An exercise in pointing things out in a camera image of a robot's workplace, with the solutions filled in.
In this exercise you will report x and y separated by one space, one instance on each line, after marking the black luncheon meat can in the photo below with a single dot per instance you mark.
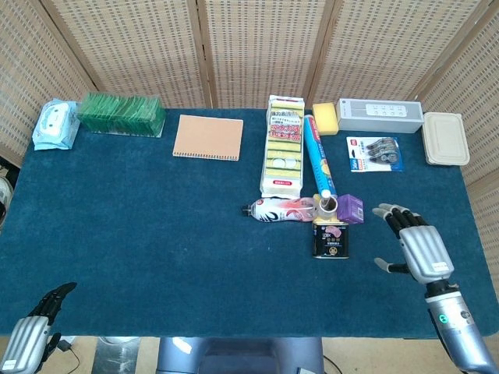
330 239

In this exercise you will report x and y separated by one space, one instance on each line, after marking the woven folding screen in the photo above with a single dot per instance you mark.
265 50

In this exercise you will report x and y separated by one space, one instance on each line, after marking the pink white plastic bottle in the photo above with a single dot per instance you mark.
277 210

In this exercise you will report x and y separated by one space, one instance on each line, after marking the light blue wet wipes pack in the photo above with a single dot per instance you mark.
54 124

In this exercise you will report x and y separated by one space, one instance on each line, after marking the beige lunch container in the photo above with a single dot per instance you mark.
446 138

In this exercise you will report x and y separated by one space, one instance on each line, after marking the yellow sponge multipack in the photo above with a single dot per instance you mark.
282 156

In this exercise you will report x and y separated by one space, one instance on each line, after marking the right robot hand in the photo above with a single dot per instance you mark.
425 251

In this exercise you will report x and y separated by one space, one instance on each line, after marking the clear box of green sachets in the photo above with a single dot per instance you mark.
121 113

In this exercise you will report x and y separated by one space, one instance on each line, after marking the white power strip box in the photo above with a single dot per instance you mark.
380 115

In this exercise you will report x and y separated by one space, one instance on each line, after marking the blue table cloth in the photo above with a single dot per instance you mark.
156 233

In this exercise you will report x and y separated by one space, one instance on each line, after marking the orange spiral notebook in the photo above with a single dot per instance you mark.
208 136

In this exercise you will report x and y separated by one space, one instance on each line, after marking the metal table leg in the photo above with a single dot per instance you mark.
117 356

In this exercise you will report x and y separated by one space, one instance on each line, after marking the yellow sponge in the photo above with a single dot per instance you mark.
325 118

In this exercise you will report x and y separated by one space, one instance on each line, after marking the blue cling film roll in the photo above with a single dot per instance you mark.
317 156

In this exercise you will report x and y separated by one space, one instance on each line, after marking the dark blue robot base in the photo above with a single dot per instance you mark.
241 356

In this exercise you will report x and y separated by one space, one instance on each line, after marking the correction tape blister pack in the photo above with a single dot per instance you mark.
374 154

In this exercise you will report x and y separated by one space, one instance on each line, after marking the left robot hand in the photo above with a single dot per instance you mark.
25 343

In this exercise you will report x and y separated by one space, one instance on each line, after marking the purple box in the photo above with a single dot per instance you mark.
351 208

